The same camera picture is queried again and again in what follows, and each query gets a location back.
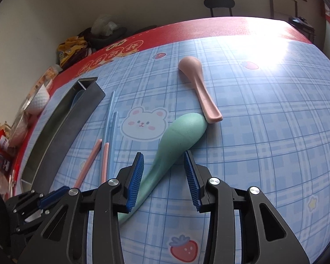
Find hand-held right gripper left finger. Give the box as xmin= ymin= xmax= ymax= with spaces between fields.
xmin=18 ymin=152 xmax=145 ymax=264

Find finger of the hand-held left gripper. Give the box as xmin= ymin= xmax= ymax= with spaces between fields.
xmin=40 ymin=186 xmax=70 ymax=208

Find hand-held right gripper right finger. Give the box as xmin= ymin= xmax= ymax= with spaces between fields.
xmin=183 ymin=151 xmax=311 ymax=264

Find pink chopstick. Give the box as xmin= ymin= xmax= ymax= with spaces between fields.
xmin=74 ymin=139 xmax=103 ymax=189
xmin=100 ymin=142 xmax=110 ymax=185

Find green spoon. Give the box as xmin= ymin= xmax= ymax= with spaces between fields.
xmin=118 ymin=113 xmax=208 ymax=224

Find blue chopstick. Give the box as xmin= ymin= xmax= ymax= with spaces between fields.
xmin=104 ymin=111 xmax=119 ymax=154
xmin=101 ymin=91 xmax=116 ymax=143

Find metal utensil tray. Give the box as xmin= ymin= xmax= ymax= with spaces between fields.
xmin=20 ymin=76 xmax=106 ymax=191

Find blue spoon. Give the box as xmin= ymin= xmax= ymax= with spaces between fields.
xmin=70 ymin=93 xmax=85 ymax=109

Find pink spoon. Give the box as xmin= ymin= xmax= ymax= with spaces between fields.
xmin=178 ymin=56 xmax=223 ymax=124

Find white red snack packet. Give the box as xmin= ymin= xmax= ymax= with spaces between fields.
xmin=0 ymin=130 xmax=15 ymax=150

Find large plastic wrapped bowl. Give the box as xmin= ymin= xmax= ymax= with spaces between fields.
xmin=9 ymin=110 xmax=35 ymax=147

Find white textured bowl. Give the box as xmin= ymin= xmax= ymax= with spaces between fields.
xmin=25 ymin=84 xmax=50 ymax=115

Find blue plaid table mat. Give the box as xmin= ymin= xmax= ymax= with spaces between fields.
xmin=30 ymin=34 xmax=330 ymax=264

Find patterned cardboard box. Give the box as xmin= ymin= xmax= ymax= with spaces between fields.
xmin=33 ymin=64 xmax=61 ymax=94

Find dark maroon clothes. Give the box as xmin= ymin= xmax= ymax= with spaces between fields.
xmin=62 ymin=48 xmax=97 ymax=69

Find yellow clothes pile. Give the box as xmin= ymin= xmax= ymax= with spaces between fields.
xmin=57 ymin=36 xmax=89 ymax=68

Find white plastic bag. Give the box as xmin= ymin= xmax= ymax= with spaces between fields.
xmin=92 ymin=14 xmax=119 ymax=36

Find black round stool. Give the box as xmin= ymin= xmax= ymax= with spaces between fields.
xmin=203 ymin=0 xmax=236 ymax=18

